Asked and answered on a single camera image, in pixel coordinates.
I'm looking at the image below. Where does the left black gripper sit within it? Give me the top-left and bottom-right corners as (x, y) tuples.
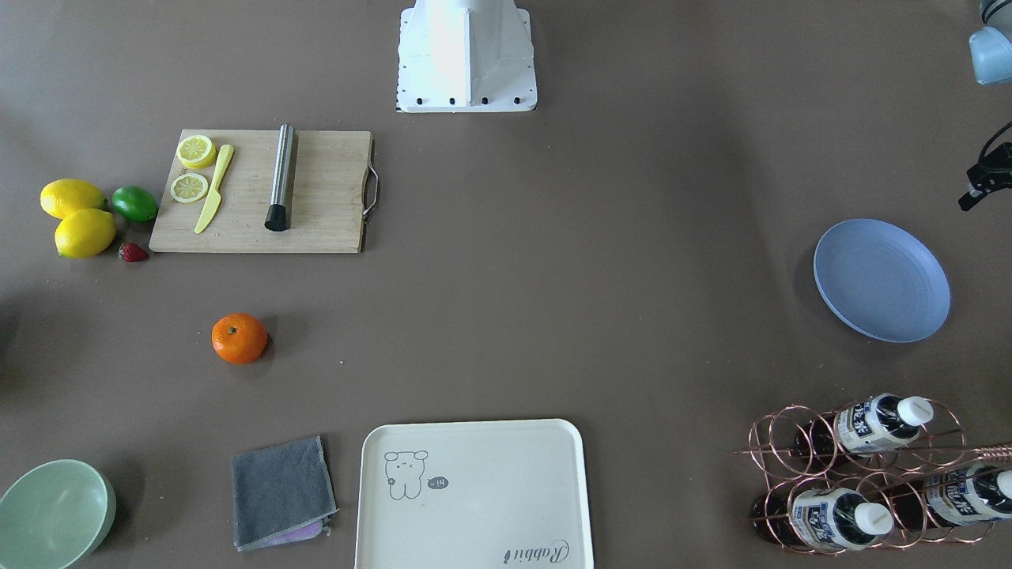
(958, 121), (1011, 212)

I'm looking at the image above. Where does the blue plate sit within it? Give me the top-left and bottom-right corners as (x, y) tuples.
(813, 217), (951, 345)

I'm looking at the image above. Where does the orange mandarin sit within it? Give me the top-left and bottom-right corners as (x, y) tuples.
(210, 313), (269, 364)

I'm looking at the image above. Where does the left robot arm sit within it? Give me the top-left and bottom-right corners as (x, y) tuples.
(958, 1), (1011, 212)

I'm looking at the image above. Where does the tea bottle top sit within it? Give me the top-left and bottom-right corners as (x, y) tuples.
(791, 393), (934, 464)

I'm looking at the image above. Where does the tea bottle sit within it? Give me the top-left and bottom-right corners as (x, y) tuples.
(750, 488), (895, 554)
(791, 393), (934, 464)
(882, 462), (1011, 530)

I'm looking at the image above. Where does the cream rabbit tray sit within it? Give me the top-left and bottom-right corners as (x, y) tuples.
(354, 418), (595, 568)

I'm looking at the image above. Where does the steel muddler black tip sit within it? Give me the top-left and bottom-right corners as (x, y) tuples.
(264, 123), (297, 232)

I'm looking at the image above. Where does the wooden cutting board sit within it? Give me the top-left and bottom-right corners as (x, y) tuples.
(149, 129), (373, 254)

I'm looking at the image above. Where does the yellow plastic knife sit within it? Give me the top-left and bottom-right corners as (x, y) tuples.
(193, 144), (235, 234)

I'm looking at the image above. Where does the grey folded cloth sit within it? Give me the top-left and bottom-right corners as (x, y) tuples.
(231, 435), (338, 552)

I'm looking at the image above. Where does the thick lemon half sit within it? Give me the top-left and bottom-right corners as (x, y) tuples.
(175, 134), (217, 169)

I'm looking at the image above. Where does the thin lemon slice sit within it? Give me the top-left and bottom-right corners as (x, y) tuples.
(169, 172), (210, 204)

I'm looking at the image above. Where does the green lime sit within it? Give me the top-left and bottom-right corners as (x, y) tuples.
(111, 185), (159, 223)

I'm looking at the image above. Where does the red strawberry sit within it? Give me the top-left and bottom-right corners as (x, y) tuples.
(117, 242), (149, 263)

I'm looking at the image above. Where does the yellow lemon lower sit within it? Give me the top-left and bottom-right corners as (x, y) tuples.
(54, 208), (116, 258)

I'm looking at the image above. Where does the yellow lemon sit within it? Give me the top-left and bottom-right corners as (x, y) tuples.
(54, 208), (116, 258)
(40, 178), (106, 220)

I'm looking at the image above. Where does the yellow lemon upper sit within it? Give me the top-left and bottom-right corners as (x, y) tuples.
(40, 178), (106, 220)

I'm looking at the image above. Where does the green bowl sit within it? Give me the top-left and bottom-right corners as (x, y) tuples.
(1, 460), (117, 568)

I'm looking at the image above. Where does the copper wire bottle rack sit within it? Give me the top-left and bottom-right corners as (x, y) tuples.
(746, 398), (1010, 556)

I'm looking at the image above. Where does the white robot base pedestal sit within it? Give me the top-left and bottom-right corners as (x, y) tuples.
(395, 1), (538, 113)

